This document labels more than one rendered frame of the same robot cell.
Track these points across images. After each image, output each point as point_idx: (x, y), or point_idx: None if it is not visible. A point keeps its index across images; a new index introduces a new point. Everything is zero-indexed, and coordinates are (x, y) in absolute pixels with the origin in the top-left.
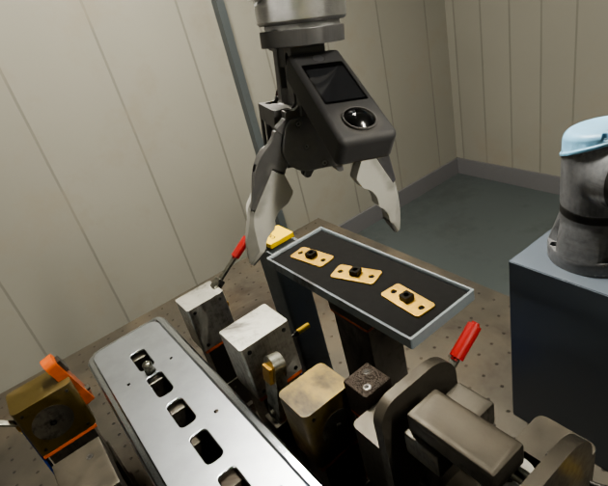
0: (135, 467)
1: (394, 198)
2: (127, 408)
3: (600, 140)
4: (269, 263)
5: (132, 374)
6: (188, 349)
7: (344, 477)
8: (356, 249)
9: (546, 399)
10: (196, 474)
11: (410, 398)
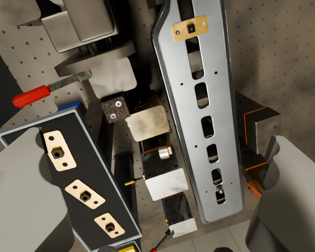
0: None
1: (0, 157)
2: (236, 168)
3: None
4: (141, 230)
5: (227, 189)
6: (196, 193)
7: (140, 89)
8: (73, 220)
9: (3, 92)
10: (217, 112)
11: (102, 52)
